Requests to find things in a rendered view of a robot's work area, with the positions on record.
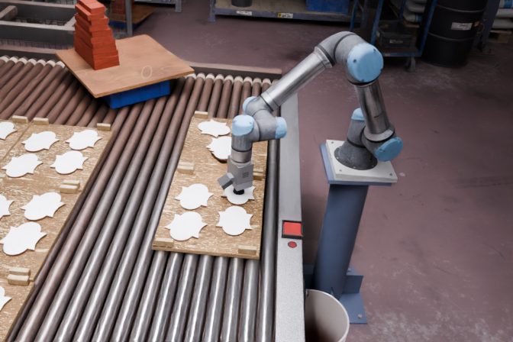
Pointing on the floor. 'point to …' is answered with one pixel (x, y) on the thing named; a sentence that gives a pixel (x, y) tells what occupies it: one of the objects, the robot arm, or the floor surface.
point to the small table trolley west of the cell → (398, 15)
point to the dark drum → (454, 14)
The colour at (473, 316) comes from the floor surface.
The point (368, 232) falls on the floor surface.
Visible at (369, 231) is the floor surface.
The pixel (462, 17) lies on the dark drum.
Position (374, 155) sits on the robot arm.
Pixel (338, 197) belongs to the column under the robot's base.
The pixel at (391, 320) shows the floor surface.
